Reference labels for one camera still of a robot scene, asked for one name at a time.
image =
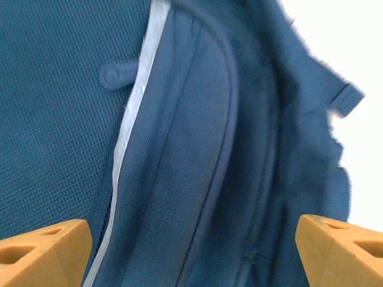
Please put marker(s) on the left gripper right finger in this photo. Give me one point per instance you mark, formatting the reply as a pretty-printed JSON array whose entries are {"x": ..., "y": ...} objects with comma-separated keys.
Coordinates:
[{"x": 338, "y": 257}]

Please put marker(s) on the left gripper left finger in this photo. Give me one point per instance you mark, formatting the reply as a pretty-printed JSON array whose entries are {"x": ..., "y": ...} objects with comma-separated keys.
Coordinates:
[{"x": 39, "y": 257}]

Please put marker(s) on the navy blue backpack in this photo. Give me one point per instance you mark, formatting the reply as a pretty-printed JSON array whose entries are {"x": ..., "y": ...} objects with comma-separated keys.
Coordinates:
[{"x": 194, "y": 119}]

